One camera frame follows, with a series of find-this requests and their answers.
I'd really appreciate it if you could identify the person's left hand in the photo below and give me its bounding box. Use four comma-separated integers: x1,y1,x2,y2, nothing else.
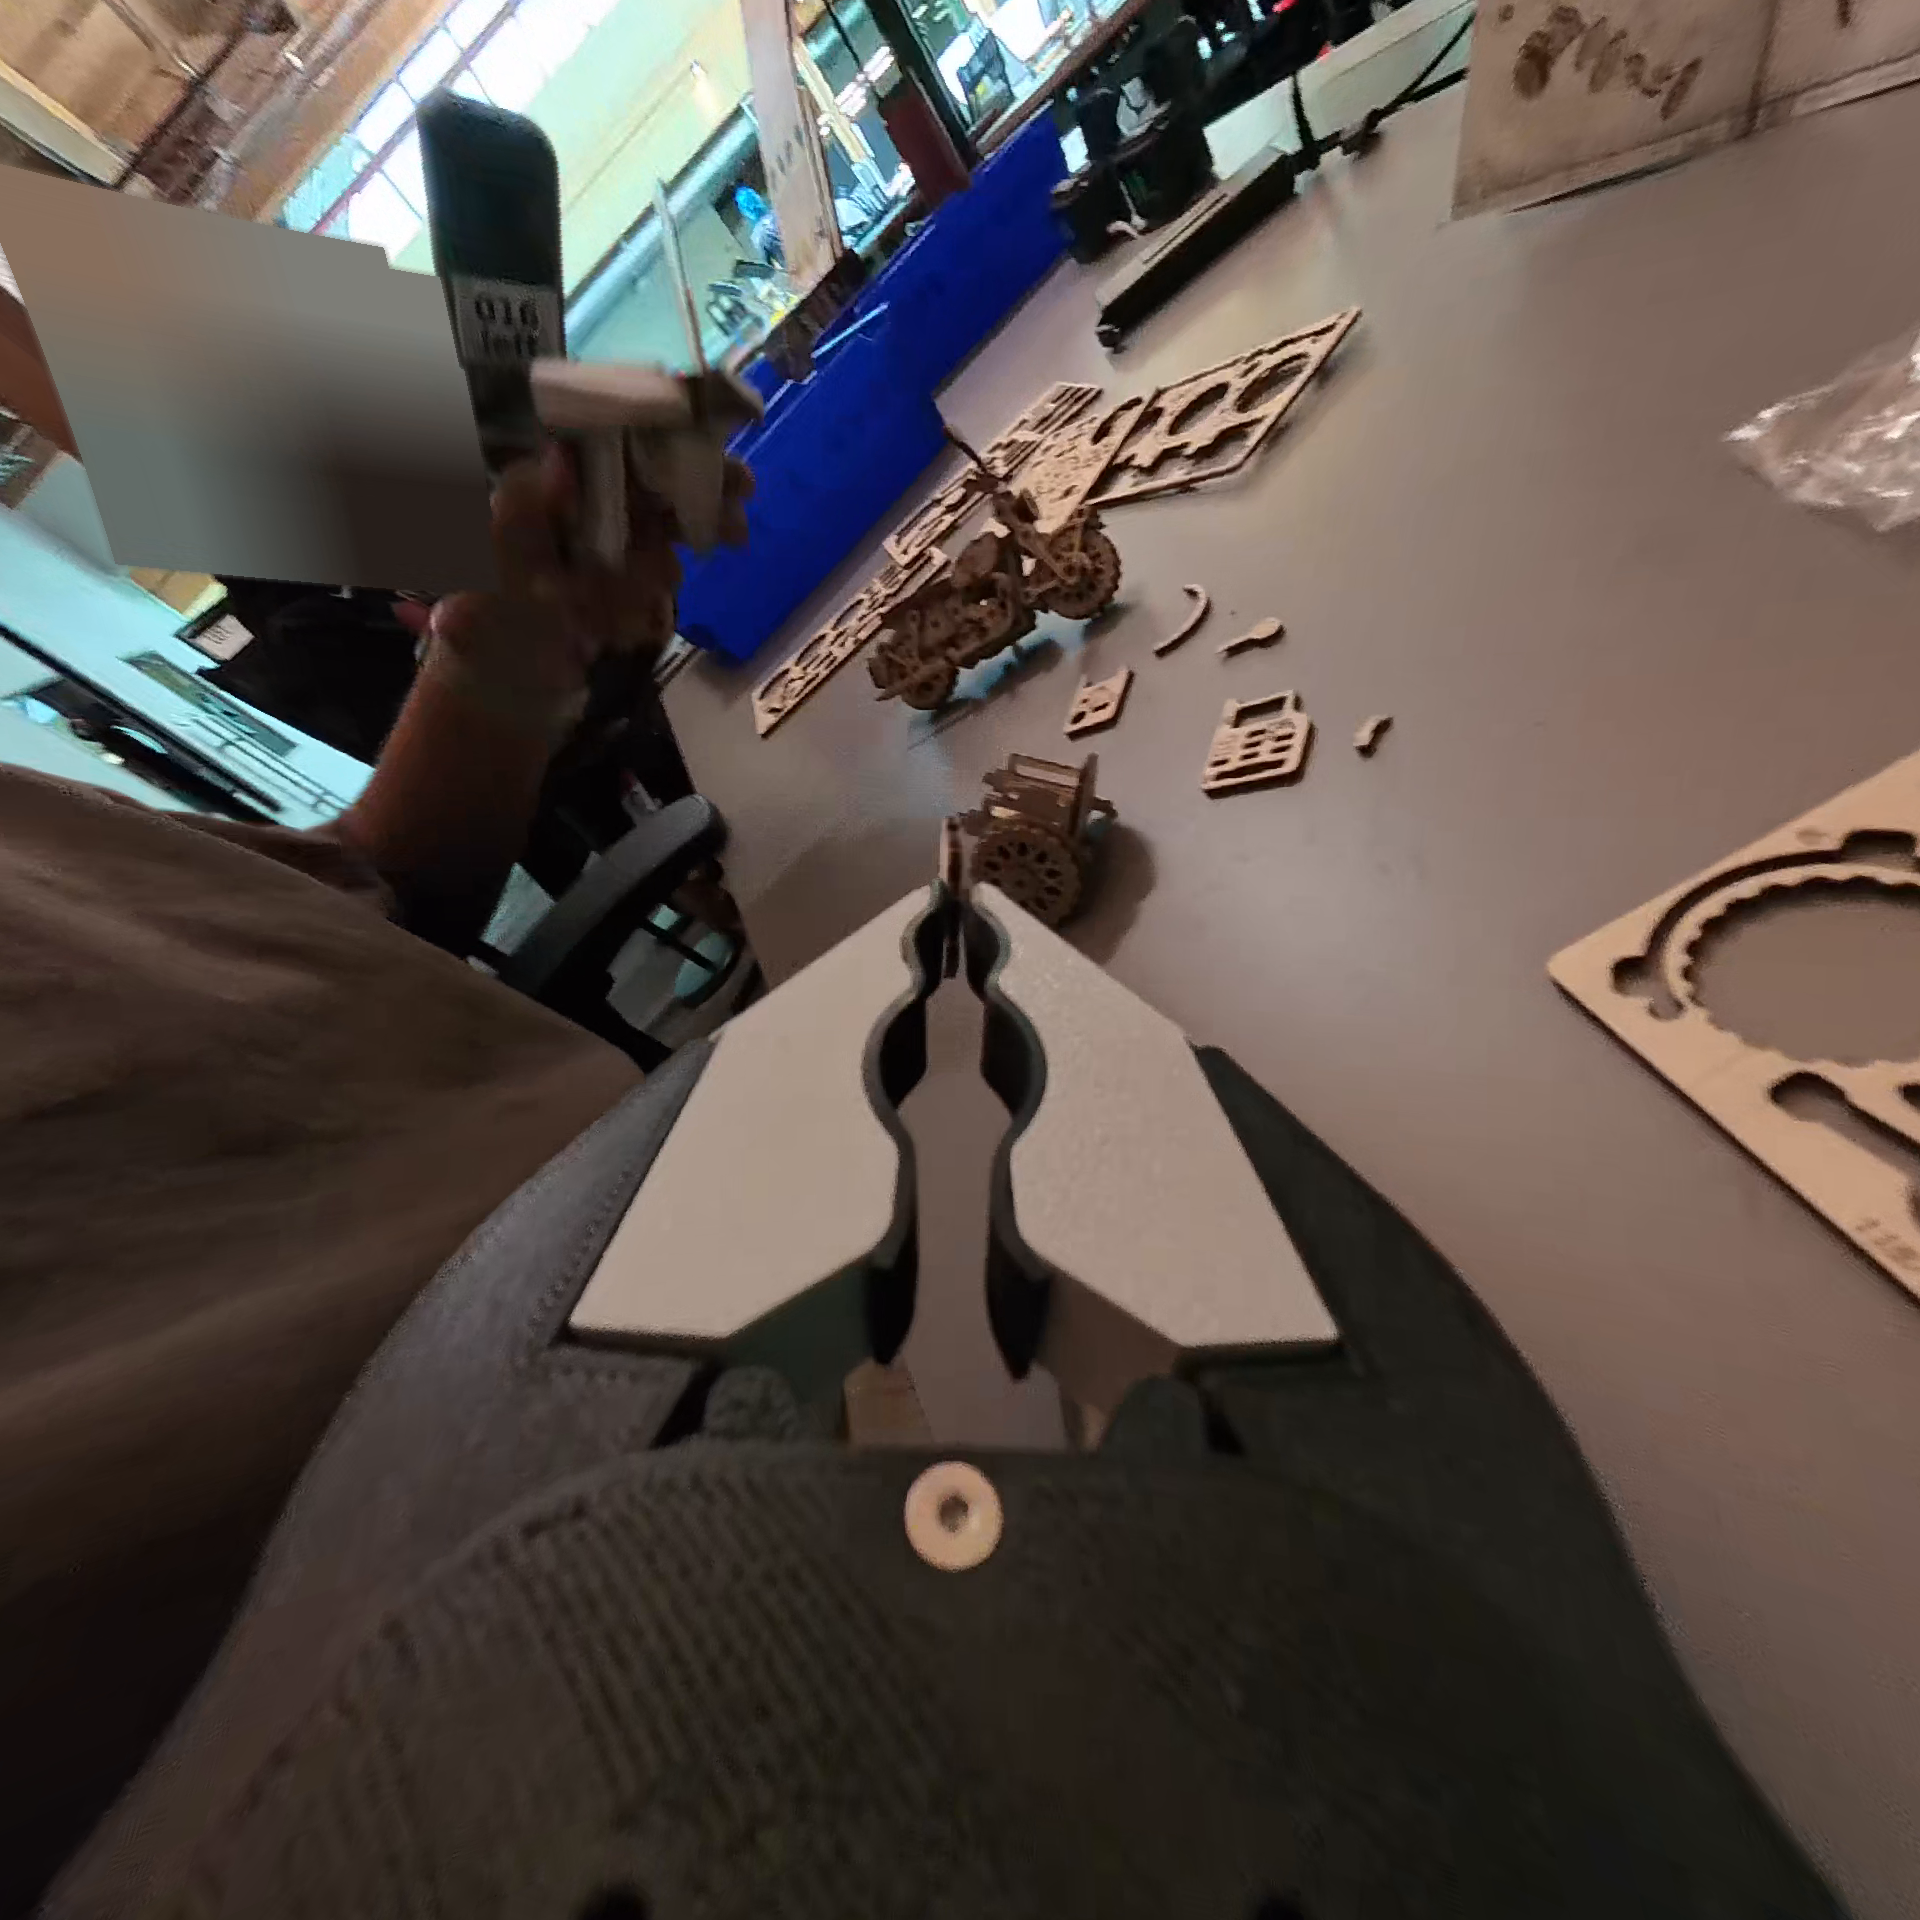
399,452,755,727

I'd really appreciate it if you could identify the clear plastic bag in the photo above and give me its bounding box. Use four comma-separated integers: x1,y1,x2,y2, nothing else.
1724,338,1920,534

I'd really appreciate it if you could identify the black desk equipment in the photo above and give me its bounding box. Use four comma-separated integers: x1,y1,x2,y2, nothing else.
1046,31,1303,357

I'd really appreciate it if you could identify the wooden motorcycle model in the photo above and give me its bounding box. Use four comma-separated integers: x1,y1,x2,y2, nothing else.
870,424,1125,712

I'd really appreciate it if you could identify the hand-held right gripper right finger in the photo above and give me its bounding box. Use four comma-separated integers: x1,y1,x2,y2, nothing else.
960,883,1342,1451

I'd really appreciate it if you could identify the black office chair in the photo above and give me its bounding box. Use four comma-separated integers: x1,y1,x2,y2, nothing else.
484,793,768,1068

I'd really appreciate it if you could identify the blue plastic bin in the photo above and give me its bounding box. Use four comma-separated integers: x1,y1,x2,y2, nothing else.
677,111,1074,662

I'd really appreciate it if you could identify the person's left forearm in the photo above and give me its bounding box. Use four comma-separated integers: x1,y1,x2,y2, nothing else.
345,646,601,892

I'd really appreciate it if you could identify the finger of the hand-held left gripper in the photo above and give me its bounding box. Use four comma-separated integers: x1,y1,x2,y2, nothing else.
526,361,707,437
642,373,760,551

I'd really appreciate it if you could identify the slotted wooden panel piece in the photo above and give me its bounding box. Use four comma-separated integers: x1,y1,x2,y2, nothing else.
1205,692,1315,796

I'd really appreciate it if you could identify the wooden sidecar model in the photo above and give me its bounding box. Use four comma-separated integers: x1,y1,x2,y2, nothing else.
960,750,1120,921

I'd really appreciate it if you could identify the person's brown shirt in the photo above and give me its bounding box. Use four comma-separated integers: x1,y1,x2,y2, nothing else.
0,765,648,1920

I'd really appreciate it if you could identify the printed instruction booklet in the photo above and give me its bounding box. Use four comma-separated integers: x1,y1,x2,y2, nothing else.
1455,0,1920,221

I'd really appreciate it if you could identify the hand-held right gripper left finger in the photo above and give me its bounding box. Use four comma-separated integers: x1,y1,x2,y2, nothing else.
569,889,964,1451

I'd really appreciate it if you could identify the laser-cut wooden puzzle sheet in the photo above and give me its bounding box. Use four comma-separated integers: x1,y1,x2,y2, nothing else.
1552,750,1920,1296
889,383,1113,564
1103,304,1363,495
752,561,964,736

